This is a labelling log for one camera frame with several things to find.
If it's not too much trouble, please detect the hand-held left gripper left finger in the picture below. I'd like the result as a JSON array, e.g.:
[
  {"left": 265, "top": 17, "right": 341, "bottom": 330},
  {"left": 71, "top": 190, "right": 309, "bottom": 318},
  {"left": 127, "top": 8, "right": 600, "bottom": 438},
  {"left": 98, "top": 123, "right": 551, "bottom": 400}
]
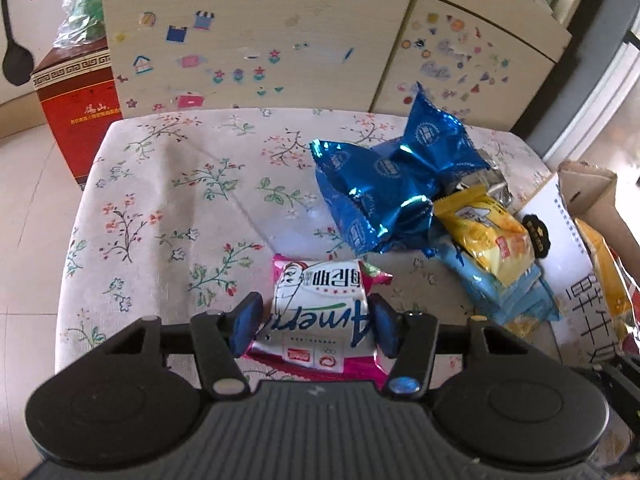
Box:
[{"left": 102, "top": 292, "right": 264, "bottom": 401}]

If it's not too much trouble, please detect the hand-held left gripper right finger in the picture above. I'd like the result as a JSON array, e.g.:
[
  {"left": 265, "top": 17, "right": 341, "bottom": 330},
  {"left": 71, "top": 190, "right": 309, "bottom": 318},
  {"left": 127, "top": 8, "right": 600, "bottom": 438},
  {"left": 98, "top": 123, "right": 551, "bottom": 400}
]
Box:
[{"left": 367, "top": 292, "right": 566, "bottom": 401}]

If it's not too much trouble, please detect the pink snack packet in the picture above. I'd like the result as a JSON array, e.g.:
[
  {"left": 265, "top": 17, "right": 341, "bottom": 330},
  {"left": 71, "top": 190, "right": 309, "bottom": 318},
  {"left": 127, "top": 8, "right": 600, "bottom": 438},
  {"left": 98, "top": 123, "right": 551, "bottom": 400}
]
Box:
[{"left": 242, "top": 254, "right": 393, "bottom": 376}]

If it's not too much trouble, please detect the blue foil snack packet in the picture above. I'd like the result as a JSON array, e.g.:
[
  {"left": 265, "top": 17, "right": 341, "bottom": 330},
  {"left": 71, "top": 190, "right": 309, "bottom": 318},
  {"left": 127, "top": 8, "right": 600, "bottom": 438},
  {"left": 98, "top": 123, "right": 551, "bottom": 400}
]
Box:
[
  {"left": 372, "top": 82, "right": 490, "bottom": 196},
  {"left": 310, "top": 140, "right": 433, "bottom": 256}
]

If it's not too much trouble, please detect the silver foil packet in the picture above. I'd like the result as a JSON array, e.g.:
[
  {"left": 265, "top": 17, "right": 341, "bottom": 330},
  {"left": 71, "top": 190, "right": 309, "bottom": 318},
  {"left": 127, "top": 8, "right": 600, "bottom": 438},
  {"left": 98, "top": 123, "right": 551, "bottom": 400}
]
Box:
[{"left": 440, "top": 150, "right": 513, "bottom": 206}]

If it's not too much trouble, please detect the white cardboard box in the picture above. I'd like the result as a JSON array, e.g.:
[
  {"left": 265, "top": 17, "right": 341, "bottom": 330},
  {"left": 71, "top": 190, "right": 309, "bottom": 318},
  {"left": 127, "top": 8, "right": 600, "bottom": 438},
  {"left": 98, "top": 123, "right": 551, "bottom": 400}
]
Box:
[{"left": 520, "top": 160, "right": 640, "bottom": 366}]

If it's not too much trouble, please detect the orange snack packet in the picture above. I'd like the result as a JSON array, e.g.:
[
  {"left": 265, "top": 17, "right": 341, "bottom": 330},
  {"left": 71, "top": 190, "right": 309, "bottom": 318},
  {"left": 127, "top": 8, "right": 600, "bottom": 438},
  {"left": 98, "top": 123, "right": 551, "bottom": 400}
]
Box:
[{"left": 575, "top": 217, "right": 638, "bottom": 341}]

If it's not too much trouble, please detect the light blue snack packet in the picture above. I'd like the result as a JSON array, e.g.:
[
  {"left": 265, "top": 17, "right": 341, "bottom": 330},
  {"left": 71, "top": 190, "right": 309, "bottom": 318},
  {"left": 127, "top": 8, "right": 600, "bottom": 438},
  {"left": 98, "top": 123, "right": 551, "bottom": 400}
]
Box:
[{"left": 432, "top": 230, "right": 561, "bottom": 326}]

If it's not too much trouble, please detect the yellow cartoon snack packet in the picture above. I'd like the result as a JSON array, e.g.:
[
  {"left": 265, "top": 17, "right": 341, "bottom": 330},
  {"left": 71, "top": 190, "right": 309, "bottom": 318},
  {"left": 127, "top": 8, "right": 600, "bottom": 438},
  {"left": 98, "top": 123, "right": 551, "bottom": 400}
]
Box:
[{"left": 434, "top": 184, "right": 536, "bottom": 286}]

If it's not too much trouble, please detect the floral tablecloth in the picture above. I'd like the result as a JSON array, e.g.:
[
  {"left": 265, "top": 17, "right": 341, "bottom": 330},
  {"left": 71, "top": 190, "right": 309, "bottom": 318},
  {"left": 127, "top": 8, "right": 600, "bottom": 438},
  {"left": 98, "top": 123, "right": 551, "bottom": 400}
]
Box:
[{"left": 55, "top": 107, "right": 561, "bottom": 376}]

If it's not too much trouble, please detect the red carton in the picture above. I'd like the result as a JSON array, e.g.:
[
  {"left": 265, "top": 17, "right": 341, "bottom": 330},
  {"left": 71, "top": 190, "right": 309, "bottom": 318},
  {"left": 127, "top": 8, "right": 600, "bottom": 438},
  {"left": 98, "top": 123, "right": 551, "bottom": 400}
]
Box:
[{"left": 31, "top": 45, "right": 123, "bottom": 193}]

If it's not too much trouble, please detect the beige cabinet with stickers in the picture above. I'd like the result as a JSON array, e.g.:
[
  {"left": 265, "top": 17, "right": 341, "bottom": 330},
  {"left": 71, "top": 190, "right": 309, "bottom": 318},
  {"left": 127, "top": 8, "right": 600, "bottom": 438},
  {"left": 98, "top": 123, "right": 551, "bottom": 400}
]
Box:
[{"left": 92, "top": 0, "right": 573, "bottom": 133}]

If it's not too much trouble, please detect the clear plastic bag with greens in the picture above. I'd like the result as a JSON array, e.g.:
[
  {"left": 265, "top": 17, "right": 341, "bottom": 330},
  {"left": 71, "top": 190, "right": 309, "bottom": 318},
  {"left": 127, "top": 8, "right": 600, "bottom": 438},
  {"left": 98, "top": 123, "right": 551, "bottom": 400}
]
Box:
[{"left": 52, "top": 0, "right": 108, "bottom": 53}]

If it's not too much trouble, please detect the white window frame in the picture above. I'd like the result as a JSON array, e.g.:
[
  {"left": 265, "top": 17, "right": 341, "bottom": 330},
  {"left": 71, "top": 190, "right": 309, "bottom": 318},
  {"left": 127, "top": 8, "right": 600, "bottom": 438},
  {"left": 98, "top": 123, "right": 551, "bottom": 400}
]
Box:
[{"left": 547, "top": 25, "right": 640, "bottom": 171}]

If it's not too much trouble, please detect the black vine wall decal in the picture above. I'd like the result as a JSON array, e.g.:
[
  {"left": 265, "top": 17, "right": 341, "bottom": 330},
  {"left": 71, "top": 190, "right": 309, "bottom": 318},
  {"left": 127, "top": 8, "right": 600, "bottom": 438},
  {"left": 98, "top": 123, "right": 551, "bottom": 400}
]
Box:
[{"left": 0, "top": 0, "right": 43, "bottom": 86}]

